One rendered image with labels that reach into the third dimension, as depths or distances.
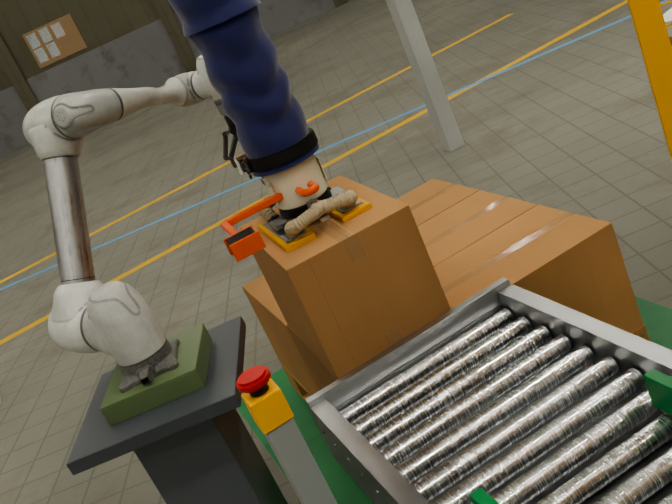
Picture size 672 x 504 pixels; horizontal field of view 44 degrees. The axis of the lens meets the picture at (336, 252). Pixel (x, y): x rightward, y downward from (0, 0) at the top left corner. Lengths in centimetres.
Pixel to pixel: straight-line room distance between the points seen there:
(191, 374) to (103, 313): 29
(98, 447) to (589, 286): 158
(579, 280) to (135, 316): 139
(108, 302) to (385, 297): 78
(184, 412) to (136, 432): 14
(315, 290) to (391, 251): 25
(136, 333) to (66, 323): 26
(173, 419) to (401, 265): 77
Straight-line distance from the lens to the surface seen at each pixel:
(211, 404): 225
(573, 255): 272
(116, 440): 235
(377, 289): 238
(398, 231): 236
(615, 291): 286
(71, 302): 252
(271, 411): 160
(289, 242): 242
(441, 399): 221
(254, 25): 239
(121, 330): 236
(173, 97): 289
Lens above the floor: 173
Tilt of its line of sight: 20 degrees down
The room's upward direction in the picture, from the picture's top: 25 degrees counter-clockwise
